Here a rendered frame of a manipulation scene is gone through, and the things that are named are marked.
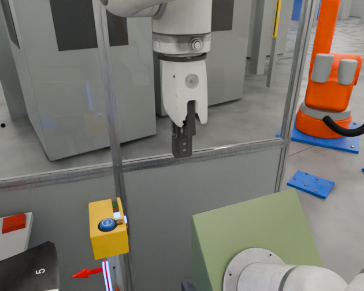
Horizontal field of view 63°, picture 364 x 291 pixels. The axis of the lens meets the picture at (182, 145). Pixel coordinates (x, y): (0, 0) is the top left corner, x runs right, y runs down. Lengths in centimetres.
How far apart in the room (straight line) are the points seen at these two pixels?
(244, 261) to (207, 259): 9
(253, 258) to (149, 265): 102
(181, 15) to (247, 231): 57
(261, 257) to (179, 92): 52
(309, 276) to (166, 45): 44
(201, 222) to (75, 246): 92
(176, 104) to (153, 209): 110
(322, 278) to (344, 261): 189
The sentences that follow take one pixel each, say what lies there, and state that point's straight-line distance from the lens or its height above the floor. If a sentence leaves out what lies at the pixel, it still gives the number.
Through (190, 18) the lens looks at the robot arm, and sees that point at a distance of 42.
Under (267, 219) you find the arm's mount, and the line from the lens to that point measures 85.
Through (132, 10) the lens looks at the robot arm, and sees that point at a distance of 37.
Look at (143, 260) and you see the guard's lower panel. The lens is 171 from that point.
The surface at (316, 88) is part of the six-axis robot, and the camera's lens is 400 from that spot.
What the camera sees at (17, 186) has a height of 97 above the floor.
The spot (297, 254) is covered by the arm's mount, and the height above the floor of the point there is 105.
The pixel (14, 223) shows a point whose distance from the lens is 134.
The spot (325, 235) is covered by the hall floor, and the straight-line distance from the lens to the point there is 263.
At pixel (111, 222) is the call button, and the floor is 108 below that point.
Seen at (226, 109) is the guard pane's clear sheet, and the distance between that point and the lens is 137.
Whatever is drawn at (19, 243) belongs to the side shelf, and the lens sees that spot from 127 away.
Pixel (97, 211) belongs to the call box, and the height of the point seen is 107.
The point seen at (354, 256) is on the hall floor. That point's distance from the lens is 257.
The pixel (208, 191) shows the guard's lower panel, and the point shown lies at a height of 77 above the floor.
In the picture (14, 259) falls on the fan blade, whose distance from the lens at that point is 72.
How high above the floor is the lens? 166
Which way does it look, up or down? 27 degrees down
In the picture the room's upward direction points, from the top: straight up
